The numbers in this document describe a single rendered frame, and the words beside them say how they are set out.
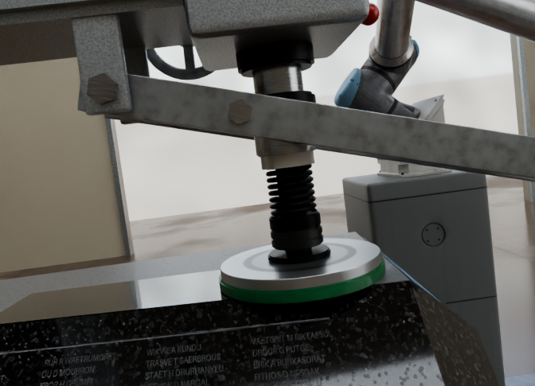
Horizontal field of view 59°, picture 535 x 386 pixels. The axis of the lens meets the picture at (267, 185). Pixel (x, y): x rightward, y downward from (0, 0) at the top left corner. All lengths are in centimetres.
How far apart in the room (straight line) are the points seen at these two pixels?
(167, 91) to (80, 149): 523
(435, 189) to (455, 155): 101
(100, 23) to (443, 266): 135
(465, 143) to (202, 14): 34
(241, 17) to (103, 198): 527
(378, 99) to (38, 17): 128
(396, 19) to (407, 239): 68
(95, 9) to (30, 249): 559
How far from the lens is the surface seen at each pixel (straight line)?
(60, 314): 67
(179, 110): 56
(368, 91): 168
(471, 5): 114
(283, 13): 53
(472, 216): 168
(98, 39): 57
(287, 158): 59
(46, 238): 600
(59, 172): 587
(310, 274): 54
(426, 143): 60
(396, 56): 170
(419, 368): 55
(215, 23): 53
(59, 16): 58
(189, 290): 65
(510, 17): 112
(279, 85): 59
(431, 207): 162
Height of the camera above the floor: 99
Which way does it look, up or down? 4 degrees down
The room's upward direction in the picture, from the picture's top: 7 degrees counter-clockwise
